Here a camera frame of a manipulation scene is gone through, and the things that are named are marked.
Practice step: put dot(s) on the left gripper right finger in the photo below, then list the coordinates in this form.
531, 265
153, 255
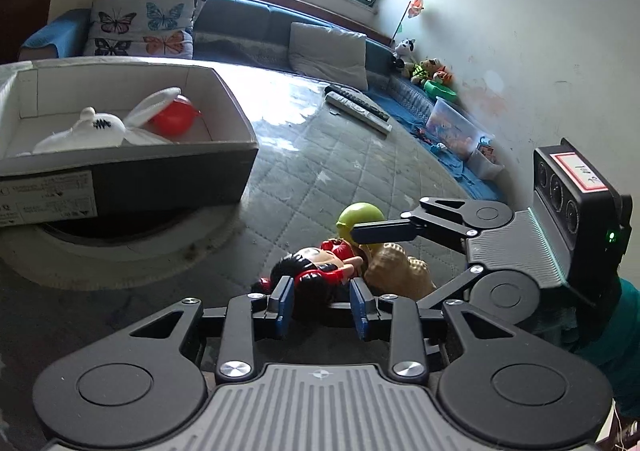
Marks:
394, 319

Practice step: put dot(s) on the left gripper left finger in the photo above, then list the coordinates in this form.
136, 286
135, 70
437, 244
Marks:
247, 315

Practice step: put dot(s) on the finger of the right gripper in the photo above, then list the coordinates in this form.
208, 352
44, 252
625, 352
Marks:
438, 217
509, 295

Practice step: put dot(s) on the beige peanut toy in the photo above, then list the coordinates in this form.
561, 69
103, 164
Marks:
392, 271

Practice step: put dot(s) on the green round toy figure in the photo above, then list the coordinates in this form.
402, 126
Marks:
356, 213

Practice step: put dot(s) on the black haired red doll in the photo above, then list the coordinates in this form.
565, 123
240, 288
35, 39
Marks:
317, 271

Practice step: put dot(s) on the red round toy figure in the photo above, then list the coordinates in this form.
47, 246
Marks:
176, 118

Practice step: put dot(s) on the small clear plastic box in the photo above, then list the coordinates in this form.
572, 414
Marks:
483, 163

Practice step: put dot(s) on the clear plastic toy bin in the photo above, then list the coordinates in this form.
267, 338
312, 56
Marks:
460, 134

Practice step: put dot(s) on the green toy bowl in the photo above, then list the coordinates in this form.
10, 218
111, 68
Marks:
436, 90

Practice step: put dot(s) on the white remote control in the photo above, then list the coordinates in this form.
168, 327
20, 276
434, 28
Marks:
359, 112

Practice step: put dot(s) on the pile of plush toys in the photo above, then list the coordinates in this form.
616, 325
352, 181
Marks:
420, 72

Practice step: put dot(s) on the blue sofa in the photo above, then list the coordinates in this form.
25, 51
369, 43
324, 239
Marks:
252, 33

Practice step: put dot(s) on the black remote control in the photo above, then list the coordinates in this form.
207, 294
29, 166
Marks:
358, 98

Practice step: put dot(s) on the round white scratching pad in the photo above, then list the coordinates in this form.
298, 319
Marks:
46, 260

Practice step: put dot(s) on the cardboard shoe box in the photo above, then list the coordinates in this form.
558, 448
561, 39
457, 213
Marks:
208, 165

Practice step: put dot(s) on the grey cushion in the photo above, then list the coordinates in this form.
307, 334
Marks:
328, 53

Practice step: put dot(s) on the white plastic toy figure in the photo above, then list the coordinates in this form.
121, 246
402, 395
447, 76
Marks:
103, 130

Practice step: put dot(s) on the butterfly print pillow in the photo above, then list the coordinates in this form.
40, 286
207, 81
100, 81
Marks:
143, 28

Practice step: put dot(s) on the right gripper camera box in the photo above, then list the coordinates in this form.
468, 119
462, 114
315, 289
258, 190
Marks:
588, 216

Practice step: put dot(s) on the pinwheel on wall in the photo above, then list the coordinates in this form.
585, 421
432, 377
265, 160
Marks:
413, 9

